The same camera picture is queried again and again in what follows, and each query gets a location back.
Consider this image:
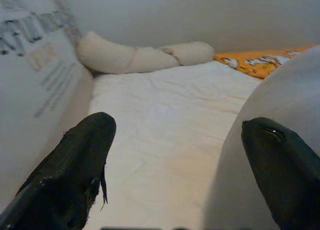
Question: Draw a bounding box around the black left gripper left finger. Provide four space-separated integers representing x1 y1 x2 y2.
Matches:
0 111 118 230

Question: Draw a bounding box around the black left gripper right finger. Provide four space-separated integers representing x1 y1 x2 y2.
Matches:
241 116 320 230

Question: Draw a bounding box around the grey pillow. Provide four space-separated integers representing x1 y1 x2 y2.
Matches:
203 44 320 230

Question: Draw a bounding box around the yellow cartoon print blanket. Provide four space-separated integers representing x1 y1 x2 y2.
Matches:
213 43 318 80

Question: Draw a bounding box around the grey floral printed headboard cloth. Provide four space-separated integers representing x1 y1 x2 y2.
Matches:
0 0 95 211

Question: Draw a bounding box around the long beige bolster pillow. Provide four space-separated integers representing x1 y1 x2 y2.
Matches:
76 31 180 75

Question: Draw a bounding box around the short beige bolster pillow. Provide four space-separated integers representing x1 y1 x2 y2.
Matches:
157 41 216 66

